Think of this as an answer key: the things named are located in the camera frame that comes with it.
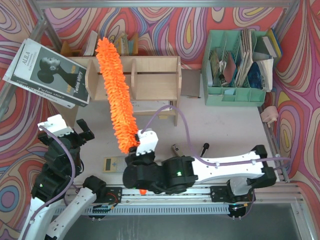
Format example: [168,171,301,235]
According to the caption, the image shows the orange microfiber duster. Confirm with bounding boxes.
[94,37,149,196]

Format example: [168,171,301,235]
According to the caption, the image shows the grey black stapler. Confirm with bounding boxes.
[171,144,185,157]

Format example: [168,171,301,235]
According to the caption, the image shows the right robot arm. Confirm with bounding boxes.
[122,145,277,199]

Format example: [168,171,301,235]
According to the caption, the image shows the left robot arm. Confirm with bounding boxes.
[19,114,122,240]

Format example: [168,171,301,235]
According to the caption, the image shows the yellow calculator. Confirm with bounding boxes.
[102,156,127,173]

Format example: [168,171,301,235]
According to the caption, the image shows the white spiral notebook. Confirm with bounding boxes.
[131,100,173,113]

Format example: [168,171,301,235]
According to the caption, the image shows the black white magazine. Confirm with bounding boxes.
[3,38,90,109]

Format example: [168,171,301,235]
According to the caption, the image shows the orange pencil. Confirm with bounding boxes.
[187,96,201,99]

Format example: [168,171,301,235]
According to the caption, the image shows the light blue paper pad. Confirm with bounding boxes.
[223,88,236,95]

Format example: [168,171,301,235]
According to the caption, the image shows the mint green desk organizer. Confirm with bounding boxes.
[201,29,281,108]

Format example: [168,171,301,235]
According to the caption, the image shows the pink piggy figure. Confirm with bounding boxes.
[260,106,279,128]

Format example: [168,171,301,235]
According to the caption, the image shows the books in green organizer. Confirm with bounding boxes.
[208,27,284,92]

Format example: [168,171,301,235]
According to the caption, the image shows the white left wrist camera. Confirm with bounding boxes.
[37,114,74,137]

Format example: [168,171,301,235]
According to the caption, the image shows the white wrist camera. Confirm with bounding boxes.
[135,128,159,156]
[37,114,74,137]

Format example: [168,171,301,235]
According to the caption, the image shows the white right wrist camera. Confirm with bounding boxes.
[135,128,159,156]

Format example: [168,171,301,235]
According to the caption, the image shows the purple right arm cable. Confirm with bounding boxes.
[141,104,292,171]

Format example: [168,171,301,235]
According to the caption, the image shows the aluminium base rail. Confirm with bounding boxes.
[59,183,311,216]

